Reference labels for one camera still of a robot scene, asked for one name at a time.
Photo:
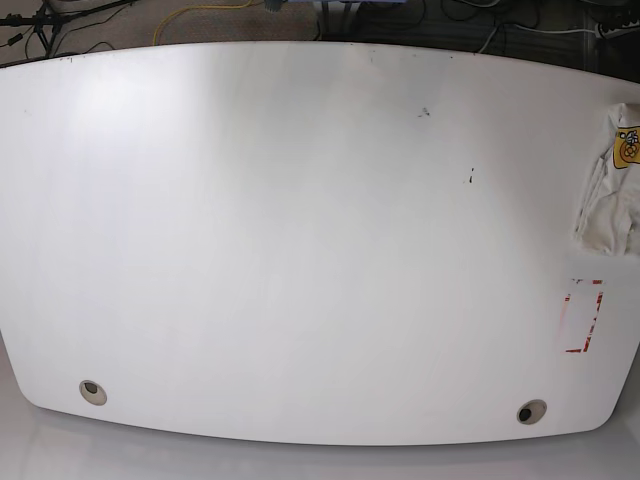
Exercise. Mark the white T-shirt with yellow logo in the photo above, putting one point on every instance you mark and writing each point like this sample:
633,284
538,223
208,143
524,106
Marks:
607,222

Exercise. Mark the red tape rectangle marking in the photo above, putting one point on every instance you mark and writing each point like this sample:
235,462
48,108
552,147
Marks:
579,314

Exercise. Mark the black tripod stand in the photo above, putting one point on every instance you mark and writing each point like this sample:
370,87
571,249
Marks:
48,22

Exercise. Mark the white power strip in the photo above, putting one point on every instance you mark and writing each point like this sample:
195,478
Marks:
619,24

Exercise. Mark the right table cable grommet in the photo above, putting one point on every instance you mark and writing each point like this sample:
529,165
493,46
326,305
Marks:
531,412

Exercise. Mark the table cable grommet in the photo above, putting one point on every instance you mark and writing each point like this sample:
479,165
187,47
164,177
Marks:
93,393
531,412

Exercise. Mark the left table cable grommet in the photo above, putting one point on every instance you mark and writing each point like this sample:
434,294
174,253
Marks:
93,393

